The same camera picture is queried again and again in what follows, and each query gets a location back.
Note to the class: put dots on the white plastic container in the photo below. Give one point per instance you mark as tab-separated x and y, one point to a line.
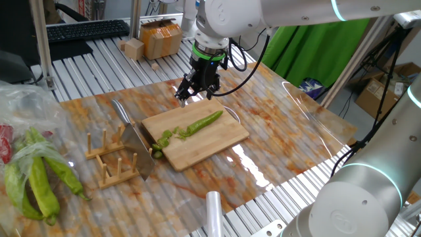
189	14

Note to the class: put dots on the blue white patterned bag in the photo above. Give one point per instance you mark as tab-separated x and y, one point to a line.
309	87

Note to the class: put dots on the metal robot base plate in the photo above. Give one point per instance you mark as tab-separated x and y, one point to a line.
268	230

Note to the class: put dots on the clear plastic bag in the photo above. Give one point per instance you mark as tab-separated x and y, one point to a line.
29	105

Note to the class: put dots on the wooden peg rack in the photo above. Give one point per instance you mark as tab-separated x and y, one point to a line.
110	149

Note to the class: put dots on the tiny wooden block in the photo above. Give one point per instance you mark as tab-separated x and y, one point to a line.
155	66

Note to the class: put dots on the grey tripod mounted device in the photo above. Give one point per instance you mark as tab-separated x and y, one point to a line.
408	19

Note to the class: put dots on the red vegetable in bag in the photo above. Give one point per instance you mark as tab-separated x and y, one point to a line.
5	148
47	134

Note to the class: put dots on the large wooden cube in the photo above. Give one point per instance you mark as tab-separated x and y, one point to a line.
134	49

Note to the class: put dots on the white plastic film roll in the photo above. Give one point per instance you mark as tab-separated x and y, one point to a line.
214	214

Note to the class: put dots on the whole green chili pepper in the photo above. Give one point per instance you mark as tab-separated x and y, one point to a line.
13	191
41	187
65	174

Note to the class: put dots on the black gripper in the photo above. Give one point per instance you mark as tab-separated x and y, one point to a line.
207	74

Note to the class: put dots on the steel cleaver knife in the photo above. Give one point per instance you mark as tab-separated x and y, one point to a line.
136	145

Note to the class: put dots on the marble pattern plastic mat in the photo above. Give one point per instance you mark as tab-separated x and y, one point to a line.
279	108

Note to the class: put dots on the black computer keyboard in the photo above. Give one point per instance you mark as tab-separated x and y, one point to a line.
85	30

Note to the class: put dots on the black computer monitor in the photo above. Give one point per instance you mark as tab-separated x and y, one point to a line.
16	26

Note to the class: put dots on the black flat pad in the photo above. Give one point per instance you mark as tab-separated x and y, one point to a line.
70	49

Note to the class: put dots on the open cardboard box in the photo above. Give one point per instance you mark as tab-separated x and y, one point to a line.
371	95

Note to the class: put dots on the cut green chili pepper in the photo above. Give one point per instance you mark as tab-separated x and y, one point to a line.
202	122

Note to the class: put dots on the small wooden block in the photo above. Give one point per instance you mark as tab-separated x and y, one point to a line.
121	45

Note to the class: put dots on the black tripod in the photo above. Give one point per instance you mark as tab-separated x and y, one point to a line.
390	74

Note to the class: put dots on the aluminium frame post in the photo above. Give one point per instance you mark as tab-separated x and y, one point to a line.
135	19
41	39
353	64

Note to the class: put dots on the taped cardboard box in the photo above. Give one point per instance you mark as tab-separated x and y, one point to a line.
161	39

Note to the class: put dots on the wooden cutting board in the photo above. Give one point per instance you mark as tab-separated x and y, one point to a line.
223	135

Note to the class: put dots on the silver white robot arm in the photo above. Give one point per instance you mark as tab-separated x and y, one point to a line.
296	13

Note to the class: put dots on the dark grey rounded object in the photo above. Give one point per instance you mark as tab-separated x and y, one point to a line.
14	67

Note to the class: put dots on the green cloth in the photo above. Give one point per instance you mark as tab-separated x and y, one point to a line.
312	52

